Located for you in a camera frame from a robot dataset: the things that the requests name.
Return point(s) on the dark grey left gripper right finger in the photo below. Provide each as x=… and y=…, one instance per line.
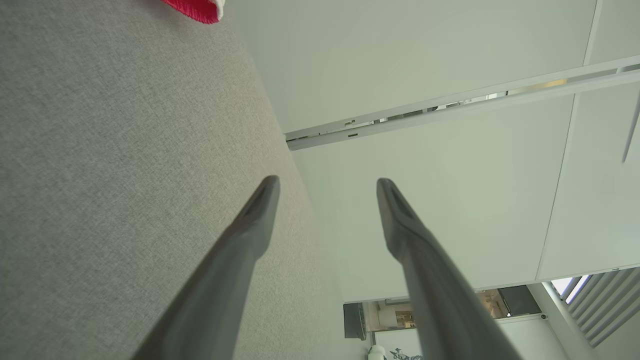
x=440, y=300

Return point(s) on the grey double partition post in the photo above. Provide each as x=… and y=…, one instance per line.
x=450, y=107

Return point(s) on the grey window blinds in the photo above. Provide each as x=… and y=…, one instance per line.
x=607, y=305

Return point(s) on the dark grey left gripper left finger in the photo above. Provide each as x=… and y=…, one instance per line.
x=220, y=280

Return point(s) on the red shorts with white stripes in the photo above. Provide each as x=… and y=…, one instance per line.
x=197, y=9

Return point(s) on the dark grey screen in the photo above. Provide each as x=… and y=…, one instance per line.
x=355, y=320

